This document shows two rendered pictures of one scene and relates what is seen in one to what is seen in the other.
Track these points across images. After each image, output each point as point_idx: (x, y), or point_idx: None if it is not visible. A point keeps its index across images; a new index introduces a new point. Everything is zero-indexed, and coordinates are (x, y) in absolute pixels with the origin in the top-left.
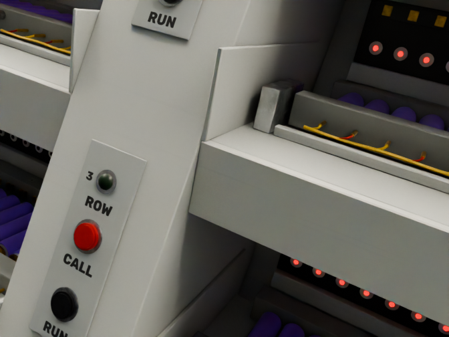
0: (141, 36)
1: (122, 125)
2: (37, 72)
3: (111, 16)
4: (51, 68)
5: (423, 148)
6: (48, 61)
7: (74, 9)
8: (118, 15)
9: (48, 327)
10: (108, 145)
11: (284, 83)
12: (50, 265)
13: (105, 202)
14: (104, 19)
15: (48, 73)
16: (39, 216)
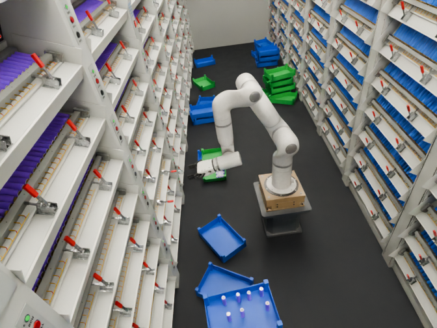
0: (163, 128)
1: (165, 134)
2: (161, 140)
3: (162, 129)
4: (158, 140)
5: None
6: (156, 142)
7: (165, 131)
8: (162, 129)
9: (170, 149)
10: (166, 136)
11: None
12: (168, 146)
13: (167, 138)
14: (162, 130)
15: (160, 140)
16: (167, 146)
